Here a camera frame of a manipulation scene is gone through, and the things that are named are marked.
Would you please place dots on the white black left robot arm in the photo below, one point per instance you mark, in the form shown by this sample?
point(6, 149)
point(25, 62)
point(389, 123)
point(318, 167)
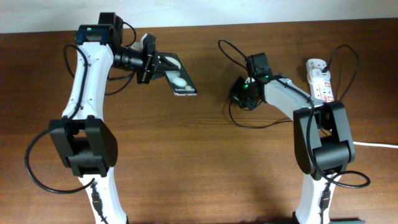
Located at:
point(83, 141)

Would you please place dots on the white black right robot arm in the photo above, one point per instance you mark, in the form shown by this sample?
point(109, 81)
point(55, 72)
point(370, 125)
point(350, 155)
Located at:
point(323, 144)

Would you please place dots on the black Samsung Galaxy smartphone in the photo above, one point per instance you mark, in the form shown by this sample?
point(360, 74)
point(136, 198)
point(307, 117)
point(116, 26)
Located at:
point(179, 80)

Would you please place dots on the white USB charger plug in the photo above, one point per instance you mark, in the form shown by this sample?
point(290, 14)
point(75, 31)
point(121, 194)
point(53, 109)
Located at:
point(315, 71)

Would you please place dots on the white power strip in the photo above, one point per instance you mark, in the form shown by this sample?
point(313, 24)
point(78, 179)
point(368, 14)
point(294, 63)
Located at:
point(322, 91)

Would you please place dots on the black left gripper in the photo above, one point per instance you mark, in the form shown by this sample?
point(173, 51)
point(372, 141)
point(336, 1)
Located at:
point(151, 65)

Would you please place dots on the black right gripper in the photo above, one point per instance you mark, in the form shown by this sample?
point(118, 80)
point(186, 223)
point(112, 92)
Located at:
point(233, 93)

